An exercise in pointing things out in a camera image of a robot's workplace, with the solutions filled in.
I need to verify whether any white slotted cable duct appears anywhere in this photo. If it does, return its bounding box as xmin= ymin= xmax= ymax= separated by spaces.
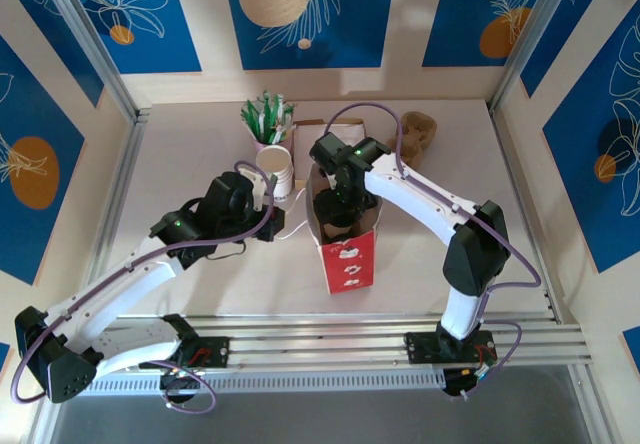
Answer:
xmin=89 ymin=369 xmax=446 ymax=396

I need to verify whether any black plastic cup lid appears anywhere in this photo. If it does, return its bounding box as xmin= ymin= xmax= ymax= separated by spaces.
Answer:
xmin=313 ymin=191 xmax=334 ymax=225

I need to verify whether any brown pulp cup carrier stack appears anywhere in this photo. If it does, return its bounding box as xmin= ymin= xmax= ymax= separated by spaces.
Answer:
xmin=387 ymin=110 xmax=439 ymax=166

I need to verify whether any white paper cup stack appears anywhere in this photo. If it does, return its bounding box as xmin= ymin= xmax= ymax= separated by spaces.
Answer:
xmin=255 ymin=144 xmax=296 ymax=209

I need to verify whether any white paper napkins stack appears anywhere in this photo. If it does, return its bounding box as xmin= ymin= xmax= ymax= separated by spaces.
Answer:
xmin=295 ymin=124 xmax=366 ymax=180

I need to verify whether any green white wrapped straws bundle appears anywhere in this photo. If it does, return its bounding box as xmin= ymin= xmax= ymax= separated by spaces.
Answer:
xmin=241 ymin=91 xmax=297 ymax=145

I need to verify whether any aluminium frame post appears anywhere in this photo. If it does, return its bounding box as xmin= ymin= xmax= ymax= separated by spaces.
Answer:
xmin=489 ymin=0 xmax=584 ymax=113
xmin=37 ymin=0 xmax=140 ymax=125

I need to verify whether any aluminium rail base frame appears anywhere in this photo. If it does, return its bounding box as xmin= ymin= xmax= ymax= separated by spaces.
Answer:
xmin=42 ymin=313 xmax=594 ymax=381

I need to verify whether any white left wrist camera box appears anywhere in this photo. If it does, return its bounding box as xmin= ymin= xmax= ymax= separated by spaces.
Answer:
xmin=248 ymin=172 xmax=280 ymax=214

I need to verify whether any red white paper bag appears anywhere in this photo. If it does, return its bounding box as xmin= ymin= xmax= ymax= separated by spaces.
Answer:
xmin=276 ymin=163 xmax=387 ymax=296

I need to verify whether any small controller circuit board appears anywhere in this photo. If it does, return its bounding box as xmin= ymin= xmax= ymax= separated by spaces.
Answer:
xmin=444 ymin=366 xmax=496 ymax=396
xmin=160 ymin=366 xmax=204 ymax=390

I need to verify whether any brown cardboard napkin box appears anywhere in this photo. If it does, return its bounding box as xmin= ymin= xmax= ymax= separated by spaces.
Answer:
xmin=292 ymin=119 xmax=369 ymax=190

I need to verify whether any aluminium table edge rail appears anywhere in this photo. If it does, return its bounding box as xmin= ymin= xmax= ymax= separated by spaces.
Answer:
xmin=489 ymin=106 xmax=565 ymax=324
xmin=74 ymin=107 xmax=152 ymax=335

